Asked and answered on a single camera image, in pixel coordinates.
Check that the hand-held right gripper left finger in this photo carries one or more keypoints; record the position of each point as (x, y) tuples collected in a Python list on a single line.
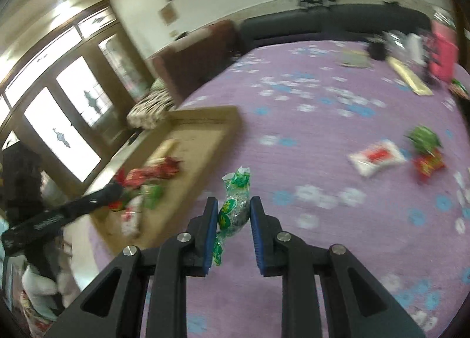
[(210, 242)]

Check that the pink knitted thermos bottle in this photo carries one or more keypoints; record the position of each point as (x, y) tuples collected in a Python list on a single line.
[(444, 51)]

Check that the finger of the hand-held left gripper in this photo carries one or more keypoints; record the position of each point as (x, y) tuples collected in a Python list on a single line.
[(110, 193)]

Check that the dark red foil snack packet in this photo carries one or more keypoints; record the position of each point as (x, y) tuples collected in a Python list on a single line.
[(158, 171)]

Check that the cardboard box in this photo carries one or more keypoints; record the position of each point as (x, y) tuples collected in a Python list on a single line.
[(205, 132)]

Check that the white packet red label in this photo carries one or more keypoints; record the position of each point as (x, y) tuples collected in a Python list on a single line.
[(378, 156)]

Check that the green snack packet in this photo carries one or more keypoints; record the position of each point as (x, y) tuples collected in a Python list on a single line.
[(424, 138)]

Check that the small green packet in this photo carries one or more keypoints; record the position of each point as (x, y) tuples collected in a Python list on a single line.
[(154, 193)]

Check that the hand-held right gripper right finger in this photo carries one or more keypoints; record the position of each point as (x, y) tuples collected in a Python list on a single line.
[(257, 242)]

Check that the white cloth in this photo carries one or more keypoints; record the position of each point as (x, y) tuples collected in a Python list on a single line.
[(36, 286)]

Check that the cream long snack packet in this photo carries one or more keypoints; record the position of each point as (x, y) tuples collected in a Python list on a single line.
[(165, 149)]

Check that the black cup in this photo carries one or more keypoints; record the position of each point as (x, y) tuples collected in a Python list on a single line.
[(376, 50)]

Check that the brown chair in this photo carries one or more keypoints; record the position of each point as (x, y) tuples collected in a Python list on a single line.
[(198, 55)]

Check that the dark cloth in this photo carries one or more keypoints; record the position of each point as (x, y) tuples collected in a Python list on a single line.
[(20, 176)]

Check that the cream tube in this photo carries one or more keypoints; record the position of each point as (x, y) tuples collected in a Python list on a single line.
[(409, 75)]

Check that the zebra striped cushion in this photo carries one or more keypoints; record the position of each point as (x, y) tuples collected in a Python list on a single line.
[(150, 106)]

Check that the green white candy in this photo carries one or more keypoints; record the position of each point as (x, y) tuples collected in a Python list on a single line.
[(233, 209)]

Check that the green red wrapped candy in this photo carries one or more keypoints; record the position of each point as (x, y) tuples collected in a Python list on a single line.
[(459, 88)]

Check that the wooden glass door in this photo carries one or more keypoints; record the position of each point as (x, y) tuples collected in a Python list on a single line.
[(62, 128)]

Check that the black sofa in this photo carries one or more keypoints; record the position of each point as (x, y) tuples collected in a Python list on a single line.
[(293, 26)]

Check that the small wall sign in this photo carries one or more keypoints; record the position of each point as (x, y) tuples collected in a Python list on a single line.
[(167, 14)]

